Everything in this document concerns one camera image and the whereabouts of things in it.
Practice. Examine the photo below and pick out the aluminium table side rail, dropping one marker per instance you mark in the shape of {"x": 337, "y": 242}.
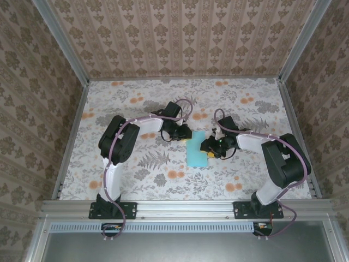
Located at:
{"x": 298, "y": 136}
{"x": 71, "y": 136}

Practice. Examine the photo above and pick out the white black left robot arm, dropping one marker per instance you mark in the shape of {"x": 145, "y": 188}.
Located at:
{"x": 147, "y": 127}

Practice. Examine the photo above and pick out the aluminium frame post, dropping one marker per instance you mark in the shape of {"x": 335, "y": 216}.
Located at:
{"x": 62, "y": 41}
{"x": 302, "y": 41}

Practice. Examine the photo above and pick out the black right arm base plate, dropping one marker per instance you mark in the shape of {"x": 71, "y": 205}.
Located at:
{"x": 240, "y": 210}

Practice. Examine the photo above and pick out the wide aluminium base rail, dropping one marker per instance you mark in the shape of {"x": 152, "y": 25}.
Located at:
{"x": 185, "y": 208}

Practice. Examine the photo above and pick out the turquoise cloth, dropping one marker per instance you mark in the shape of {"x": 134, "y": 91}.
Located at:
{"x": 196, "y": 158}

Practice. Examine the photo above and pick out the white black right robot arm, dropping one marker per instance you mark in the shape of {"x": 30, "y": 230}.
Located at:
{"x": 251, "y": 142}

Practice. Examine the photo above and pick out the thin aluminium table rail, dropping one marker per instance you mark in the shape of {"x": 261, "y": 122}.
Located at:
{"x": 185, "y": 79}

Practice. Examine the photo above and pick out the grey metal sheet panel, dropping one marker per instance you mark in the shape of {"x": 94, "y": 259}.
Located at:
{"x": 185, "y": 248}

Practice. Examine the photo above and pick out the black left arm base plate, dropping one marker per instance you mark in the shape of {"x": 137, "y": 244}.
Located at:
{"x": 131, "y": 210}

